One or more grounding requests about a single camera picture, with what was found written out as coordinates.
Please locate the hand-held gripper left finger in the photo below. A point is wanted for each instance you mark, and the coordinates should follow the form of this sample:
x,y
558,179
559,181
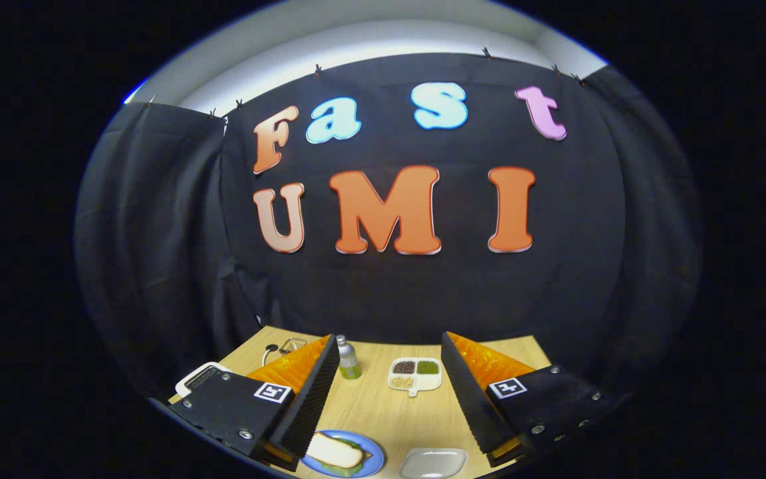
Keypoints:
x,y
313,392

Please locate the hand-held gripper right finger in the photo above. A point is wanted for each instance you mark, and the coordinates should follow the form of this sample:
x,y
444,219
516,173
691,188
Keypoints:
x,y
466,392

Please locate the toasted bread slice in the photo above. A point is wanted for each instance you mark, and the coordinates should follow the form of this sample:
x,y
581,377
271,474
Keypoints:
x,y
335,451

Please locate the green lettuce leaf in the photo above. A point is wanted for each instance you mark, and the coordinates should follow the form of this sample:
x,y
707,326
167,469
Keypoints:
x,y
356,440

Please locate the white divided tray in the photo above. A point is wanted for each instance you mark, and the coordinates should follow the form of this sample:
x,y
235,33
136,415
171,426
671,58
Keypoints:
x,y
426,382

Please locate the silver bottle with green label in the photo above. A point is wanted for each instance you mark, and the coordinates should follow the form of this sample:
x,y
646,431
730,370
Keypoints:
x,y
348,362

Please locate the pile of green beans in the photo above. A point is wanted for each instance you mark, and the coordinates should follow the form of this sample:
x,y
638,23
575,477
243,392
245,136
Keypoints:
x,y
427,366

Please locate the pile of yellow soybeans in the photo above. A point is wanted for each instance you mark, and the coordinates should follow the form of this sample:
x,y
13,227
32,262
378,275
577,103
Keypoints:
x,y
402,382

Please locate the pile of dark red beans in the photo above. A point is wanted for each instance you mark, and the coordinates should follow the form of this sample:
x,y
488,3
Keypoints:
x,y
403,366

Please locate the small white plate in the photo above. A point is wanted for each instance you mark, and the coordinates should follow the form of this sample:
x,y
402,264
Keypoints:
x,y
433,462

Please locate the blue plate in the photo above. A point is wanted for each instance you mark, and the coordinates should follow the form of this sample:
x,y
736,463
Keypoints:
x,y
375,460

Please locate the cream toaster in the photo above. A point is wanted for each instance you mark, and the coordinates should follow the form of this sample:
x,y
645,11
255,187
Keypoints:
x,y
190,380

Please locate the row of black cloth clips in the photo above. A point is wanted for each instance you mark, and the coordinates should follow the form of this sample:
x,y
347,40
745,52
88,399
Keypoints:
x,y
317,70

